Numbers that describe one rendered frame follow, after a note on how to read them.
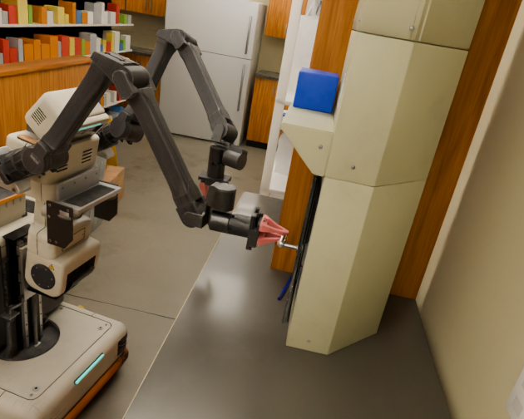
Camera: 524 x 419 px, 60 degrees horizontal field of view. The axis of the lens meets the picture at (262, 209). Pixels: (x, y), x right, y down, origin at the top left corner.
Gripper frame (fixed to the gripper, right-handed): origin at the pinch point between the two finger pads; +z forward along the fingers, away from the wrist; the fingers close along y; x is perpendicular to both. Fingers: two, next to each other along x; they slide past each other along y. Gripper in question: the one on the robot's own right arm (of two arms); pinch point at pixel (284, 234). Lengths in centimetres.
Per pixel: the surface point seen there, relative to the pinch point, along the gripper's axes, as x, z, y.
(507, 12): 27, 43, 61
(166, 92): 475, -200, -64
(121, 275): 135, -103, -120
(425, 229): 26.6, 41.4, -1.2
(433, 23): -7, 20, 55
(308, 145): -10.9, 1.4, 27.2
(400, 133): -8.0, 20.0, 32.9
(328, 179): -10.8, 7.4, 20.8
